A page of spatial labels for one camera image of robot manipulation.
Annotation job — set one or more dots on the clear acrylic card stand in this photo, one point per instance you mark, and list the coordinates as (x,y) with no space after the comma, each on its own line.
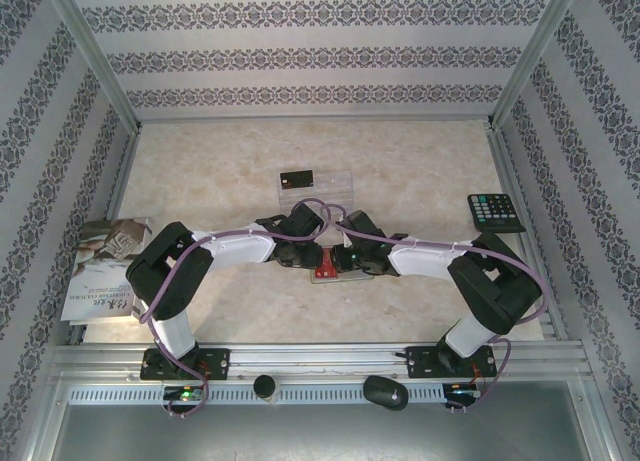
(335,186)

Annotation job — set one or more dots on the aluminium mounting rail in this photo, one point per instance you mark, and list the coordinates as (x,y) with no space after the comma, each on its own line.
(320,361)

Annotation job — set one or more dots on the aluminium frame post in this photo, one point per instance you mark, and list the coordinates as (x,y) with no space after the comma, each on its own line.
(525,66)
(102,66)

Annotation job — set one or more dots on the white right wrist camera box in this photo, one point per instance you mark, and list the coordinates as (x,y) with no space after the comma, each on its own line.
(346,241)

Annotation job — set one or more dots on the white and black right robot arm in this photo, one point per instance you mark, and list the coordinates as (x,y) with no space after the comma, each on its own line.
(425,258)

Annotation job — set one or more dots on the green card holder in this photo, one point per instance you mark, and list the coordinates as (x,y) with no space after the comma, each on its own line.
(360,277)

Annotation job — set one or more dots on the magazine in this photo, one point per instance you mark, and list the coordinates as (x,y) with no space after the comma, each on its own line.
(95,281)

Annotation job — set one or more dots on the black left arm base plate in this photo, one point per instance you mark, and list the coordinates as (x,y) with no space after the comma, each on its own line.
(217,363)

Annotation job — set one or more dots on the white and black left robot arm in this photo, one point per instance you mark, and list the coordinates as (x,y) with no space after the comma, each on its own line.
(235,251)

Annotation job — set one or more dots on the black credit card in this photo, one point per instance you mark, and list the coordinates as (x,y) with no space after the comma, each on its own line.
(297,180)

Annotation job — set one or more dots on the black calculator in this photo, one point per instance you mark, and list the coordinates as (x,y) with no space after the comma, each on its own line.
(495,213)

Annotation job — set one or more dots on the small jar with black lid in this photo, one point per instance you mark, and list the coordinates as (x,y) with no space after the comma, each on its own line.
(265,385)

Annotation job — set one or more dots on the black computer mouse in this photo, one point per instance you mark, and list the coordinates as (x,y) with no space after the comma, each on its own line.
(382,392)

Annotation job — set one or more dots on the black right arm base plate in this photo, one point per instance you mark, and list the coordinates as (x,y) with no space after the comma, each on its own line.
(420,363)

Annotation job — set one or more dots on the aluminium side rail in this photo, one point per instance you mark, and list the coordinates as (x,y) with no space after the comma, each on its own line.
(122,181)
(509,181)

